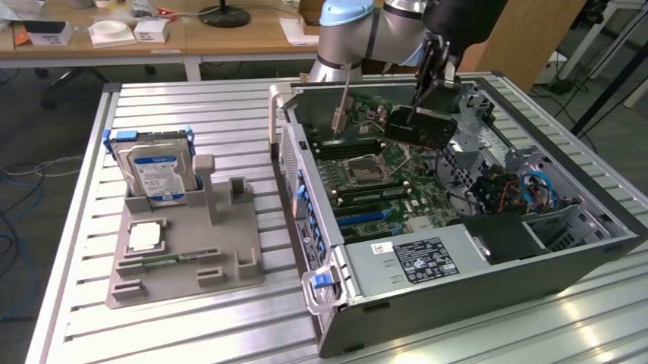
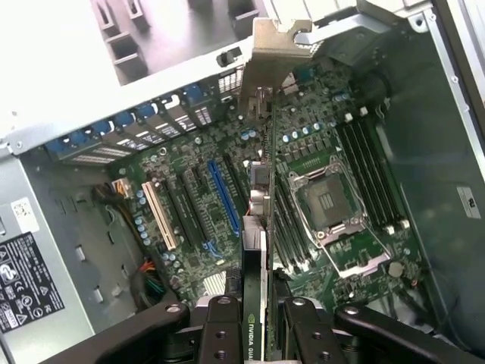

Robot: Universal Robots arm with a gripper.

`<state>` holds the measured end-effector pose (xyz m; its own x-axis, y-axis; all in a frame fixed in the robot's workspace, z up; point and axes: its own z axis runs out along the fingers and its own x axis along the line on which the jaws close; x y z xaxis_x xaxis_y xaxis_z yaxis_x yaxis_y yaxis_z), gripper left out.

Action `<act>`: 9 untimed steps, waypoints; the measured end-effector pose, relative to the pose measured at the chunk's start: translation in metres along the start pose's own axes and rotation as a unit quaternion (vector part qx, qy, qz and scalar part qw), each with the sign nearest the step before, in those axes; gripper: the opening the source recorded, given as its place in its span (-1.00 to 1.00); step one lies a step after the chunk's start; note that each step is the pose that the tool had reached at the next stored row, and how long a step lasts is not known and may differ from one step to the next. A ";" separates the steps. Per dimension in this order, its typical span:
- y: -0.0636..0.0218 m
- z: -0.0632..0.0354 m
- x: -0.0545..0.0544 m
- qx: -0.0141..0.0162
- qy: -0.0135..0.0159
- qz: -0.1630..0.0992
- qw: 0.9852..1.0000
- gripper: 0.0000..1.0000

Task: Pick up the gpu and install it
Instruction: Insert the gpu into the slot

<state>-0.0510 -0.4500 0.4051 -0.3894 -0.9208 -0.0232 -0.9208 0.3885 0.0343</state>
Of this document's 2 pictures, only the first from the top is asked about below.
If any flat white box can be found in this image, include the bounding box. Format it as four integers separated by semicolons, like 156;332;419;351
278;17;320;47

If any CPU socket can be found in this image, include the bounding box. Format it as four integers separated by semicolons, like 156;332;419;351
342;155;389;187

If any grey metal disk bay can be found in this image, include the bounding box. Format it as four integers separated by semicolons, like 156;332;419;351
521;204;617;251

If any white square tape holder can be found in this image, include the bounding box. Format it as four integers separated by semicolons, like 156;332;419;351
88;20;137;49

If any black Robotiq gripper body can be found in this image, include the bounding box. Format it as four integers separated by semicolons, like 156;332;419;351
423;0;507;58

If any black labelled RAM stick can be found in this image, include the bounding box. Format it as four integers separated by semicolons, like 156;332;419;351
336;184;410;206

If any black office chair base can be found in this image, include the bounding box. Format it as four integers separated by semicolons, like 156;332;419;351
34;67;111;109

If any wooden desk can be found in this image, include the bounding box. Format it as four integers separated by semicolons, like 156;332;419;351
0;0;462;83

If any grey power supply unit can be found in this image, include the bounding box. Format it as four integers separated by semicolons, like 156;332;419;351
343;223;491;299

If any wooden cabinet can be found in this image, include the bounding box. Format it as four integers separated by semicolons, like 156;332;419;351
454;0;588;94

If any white labelled cardboard box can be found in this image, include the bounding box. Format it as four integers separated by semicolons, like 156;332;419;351
132;19;171;43

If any blue disk wire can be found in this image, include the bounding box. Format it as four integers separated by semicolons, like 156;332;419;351
521;170;558;213

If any green RAM stick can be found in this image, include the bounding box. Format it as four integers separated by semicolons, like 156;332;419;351
140;253;203;266

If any black graphics card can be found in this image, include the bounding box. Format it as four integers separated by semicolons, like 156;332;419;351
332;71;458;149

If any black round lamp base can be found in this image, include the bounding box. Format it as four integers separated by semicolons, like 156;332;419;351
196;0;252;28

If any open black PC case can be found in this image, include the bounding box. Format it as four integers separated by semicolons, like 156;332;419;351
267;71;648;359

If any black plastic air shroud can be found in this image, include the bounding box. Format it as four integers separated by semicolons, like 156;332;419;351
462;212;550;265

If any metal socket cover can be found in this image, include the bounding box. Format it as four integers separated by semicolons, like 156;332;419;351
378;143;414;166

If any perforated metal drive cage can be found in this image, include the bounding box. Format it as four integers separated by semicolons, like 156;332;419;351
434;111;511;183

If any hard disk with blue bracket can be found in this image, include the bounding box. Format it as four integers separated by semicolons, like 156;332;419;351
103;127;199;209

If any white box with black top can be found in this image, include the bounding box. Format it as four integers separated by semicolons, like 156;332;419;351
22;20;75;46

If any grey plastic parts rack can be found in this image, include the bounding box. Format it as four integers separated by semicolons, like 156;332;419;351
104;153;267;310

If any silver CPU chip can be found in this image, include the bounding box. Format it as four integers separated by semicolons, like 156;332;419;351
125;223;165;253

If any green motherboard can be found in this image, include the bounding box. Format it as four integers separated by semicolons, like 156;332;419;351
306;128;457;243

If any blue expansion slot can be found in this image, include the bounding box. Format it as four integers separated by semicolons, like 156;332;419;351
336;210;386;228

